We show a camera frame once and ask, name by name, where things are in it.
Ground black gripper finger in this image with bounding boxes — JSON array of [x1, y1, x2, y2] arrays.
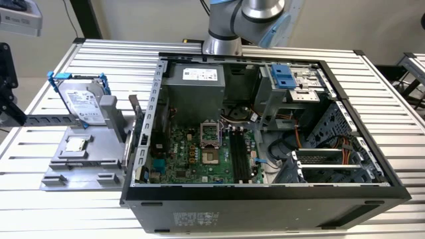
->
[[0, 42, 19, 100], [0, 99, 27, 128]]

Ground blue RAM stick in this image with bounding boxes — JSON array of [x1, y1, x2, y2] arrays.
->
[[23, 114, 83, 127]]

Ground black RAM slot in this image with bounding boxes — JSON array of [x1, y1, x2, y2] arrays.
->
[[233, 126, 245, 184], [237, 126, 249, 184], [241, 126, 253, 184], [229, 126, 241, 184]]

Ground blue disk carrier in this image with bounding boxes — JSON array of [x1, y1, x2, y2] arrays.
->
[[45, 71, 113, 130]]

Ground silver hard disk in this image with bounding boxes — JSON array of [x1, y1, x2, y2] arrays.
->
[[55, 82, 108, 125]]

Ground silver CPU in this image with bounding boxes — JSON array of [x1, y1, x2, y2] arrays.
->
[[64, 138, 89, 153]]

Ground grey parts rack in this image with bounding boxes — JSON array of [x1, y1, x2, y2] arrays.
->
[[39, 96, 135, 194]]

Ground graphics card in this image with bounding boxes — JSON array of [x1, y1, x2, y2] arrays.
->
[[121, 96, 148, 175]]

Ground teal board connector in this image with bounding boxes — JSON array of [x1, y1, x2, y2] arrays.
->
[[152, 159, 167, 173]]

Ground grey power supply unit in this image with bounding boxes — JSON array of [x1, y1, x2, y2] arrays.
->
[[161, 62, 227, 125]]

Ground metal socket cover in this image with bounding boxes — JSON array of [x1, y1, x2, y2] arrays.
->
[[199, 120, 221, 148]]

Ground CPU socket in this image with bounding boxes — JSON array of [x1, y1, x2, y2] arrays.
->
[[200, 147, 223, 165]]

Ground green motherboard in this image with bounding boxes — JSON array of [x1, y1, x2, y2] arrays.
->
[[145, 121, 267, 185]]

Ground black PC case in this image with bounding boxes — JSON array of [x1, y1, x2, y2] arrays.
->
[[119, 51, 413, 235]]

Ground grey drive cage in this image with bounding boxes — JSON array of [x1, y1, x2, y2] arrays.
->
[[253, 63, 335, 131]]

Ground blue drive latch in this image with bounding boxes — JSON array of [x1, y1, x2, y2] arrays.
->
[[271, 64, 297, 90]]

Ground silver drive unit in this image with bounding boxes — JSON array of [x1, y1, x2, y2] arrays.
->
[[288, 90, 320, 103]]

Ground metal disk bay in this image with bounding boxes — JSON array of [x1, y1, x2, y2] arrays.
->
[[275, 146, 381, 184]]

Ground metal slat table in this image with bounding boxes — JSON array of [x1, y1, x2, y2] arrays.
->
[[393, 51, 425, 110]]

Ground black vertical post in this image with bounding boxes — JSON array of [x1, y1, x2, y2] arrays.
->
[[68, 0, 104, 40]]

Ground power supply wire bundle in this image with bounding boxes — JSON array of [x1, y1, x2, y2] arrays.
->
[[219, 106, 261, 124]]

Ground black wire loop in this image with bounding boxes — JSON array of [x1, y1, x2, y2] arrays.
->
[[268, 137, 295, 166]]

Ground orange data wire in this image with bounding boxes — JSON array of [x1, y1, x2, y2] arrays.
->
[[293, 125, 304, 151]]

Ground orange yellow power wires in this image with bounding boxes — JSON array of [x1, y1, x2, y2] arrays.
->
[[333, 135, 353, 167]]

